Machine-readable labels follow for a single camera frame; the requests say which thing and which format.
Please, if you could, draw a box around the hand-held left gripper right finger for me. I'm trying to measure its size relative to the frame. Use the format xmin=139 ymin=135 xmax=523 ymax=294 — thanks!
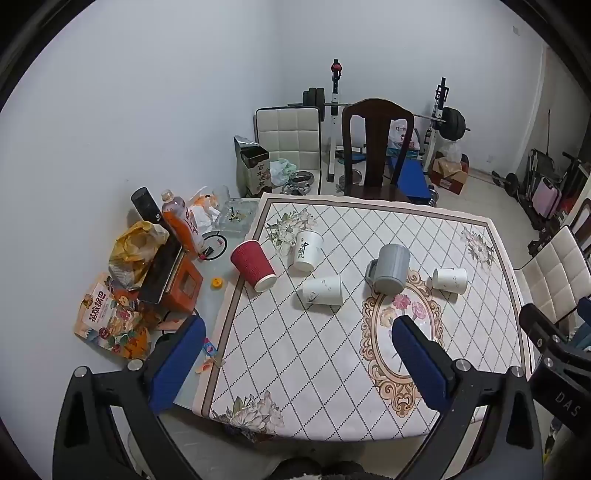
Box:
xmin=392 ymin=316 xmax=544 ymax=480

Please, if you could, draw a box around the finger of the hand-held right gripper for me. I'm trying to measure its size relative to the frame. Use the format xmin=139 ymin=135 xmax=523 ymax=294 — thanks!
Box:
xmin=518 ymin=303 xmax=570 ymax=344

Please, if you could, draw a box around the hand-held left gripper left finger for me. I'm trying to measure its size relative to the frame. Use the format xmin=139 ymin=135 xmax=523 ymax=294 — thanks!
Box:
xmin=52 ymin=315 xmax=208 ymax=480

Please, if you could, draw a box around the small white speckled cup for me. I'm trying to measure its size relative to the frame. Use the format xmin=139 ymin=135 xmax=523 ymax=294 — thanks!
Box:
xmin=427 ymin=268 xmax=468 ymax=294

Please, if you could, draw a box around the red ribbed paper cup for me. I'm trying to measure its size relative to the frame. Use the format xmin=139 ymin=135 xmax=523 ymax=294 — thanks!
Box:
xmin=230 ymin=240 xmax=278 ymax=293

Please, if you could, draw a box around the white cup with twig print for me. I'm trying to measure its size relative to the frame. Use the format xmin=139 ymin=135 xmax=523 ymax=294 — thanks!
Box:
xmin=302 ymin=275 xmax=344 ymax=311

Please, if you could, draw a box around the white cup with black calligraphy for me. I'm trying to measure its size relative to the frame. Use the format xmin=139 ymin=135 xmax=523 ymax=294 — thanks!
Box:
xmin=293 ymin=230 xmax=324 ymax=272

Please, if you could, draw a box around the orange wrapper scrap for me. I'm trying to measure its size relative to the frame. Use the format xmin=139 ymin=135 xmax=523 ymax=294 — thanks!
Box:
xmin=195 ymin=357 xmax=225 ymax=376

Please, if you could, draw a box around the white padded chair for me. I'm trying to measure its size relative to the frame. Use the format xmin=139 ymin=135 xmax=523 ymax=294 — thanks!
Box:
xmin=254 ymin=106 xmax=322 ymax=195
xmin=512 ymin=225 xmax=591 ymax=329

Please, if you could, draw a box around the orange cardboard box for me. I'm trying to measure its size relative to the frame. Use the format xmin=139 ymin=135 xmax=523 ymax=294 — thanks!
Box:
xmin=161 ymin=255 xmax=204 ymax=315

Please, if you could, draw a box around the orange printed snack bag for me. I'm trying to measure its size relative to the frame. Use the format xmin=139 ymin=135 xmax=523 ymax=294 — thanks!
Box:
xmin=74 ymin=271 xmax=153 ymax=361

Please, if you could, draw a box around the floral diamond-pattern table mat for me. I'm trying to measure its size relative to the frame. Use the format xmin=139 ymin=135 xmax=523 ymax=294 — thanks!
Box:
xmin=193 ymin=193 xmax=536 ymax=443

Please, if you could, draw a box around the black flat device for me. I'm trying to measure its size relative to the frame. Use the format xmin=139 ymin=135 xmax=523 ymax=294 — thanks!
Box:
xmin=137 ymin=240 xmax=184 ymax=305

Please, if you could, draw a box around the grey plastic mug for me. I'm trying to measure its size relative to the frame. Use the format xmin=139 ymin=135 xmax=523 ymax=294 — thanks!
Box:
xmin=365 ymin=243 xmax=411 ymax=296

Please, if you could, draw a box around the yellow plastic bag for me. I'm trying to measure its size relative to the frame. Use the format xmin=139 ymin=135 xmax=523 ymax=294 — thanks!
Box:
xmin=108 ymin=220 xmax=171 ymax=291

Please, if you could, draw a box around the pink suitcase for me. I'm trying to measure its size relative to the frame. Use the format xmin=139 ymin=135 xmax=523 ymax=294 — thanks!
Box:
xmin=532 ymin=178 xmax=563 ymax=220

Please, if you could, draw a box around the orange drink bottle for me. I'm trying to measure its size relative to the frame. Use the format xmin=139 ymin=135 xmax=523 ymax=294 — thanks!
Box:
xmin=161 ymin=189 xmax=206 ymax=254

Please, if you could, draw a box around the black folding trolley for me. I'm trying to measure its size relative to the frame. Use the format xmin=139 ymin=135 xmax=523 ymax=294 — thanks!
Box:
xmin=526 ymin=111 xmax=591 ymax=232

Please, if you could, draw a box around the black dumbbell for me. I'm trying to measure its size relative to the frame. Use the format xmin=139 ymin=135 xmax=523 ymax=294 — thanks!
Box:
xmin=491 ymin=171 xmax=520 ymax=200

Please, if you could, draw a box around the clear bag with orange print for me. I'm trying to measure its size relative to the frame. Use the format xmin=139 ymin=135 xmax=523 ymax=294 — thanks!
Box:
xmin=185 ymin=186 xmax=222 ymax=232

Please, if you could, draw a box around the clear glass ashtray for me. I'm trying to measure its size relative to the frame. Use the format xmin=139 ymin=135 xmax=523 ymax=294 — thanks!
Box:
xmin=213 ymin=198 xmax=259 ymax=241

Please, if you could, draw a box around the black cylindrical flask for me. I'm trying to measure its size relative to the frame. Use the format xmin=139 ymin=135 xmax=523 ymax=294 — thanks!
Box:
xmin=130 ymin=186 xmax=171 ymax=237

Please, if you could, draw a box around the brown cardboard box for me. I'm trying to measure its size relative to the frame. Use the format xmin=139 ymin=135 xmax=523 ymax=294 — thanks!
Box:
xmin=429 ymin=156 xmax=470 ymax=195

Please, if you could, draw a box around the blue bench pad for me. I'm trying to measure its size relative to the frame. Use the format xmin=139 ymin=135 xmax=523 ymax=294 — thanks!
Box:
xmin=387 ymin=157 xmax=432 ymax=204

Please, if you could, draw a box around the grey open carton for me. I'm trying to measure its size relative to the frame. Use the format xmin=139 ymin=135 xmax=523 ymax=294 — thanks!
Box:
xmin=233 ymin=135 xmax=271 ymax=199

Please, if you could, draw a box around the barbell with black plates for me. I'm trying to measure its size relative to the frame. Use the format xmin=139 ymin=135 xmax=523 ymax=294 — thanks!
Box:
xmin=287 ymin=87 xmax=472 ymax=139

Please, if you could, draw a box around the metal bowl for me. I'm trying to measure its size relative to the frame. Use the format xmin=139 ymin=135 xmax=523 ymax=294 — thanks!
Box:
xmin=281 ymin=170 xmax=317 ymax=196

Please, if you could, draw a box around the pale green plastic bag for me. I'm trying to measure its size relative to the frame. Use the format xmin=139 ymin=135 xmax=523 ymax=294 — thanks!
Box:
xmin=269 ymin=158 xmax=298 ymax=186

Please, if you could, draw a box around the dark wooden chair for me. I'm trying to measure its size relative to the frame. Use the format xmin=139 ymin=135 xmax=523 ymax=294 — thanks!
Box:
xmin=341 ymin=98 xmax=415 ymax=203

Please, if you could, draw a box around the red printed plastic bag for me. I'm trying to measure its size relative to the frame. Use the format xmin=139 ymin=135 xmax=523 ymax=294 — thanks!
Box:
xmin=387 ymin=117 xmax=416 ymax=149

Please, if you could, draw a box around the white weight bench rack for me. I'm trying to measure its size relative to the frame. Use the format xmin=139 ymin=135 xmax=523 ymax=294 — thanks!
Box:
xmin=318 ymin=59 xmax=352 ymax=183

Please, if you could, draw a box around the black cable loop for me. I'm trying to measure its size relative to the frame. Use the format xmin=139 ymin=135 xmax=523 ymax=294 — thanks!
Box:
xmin=198 ymin=232 xmax=228 ymax=262

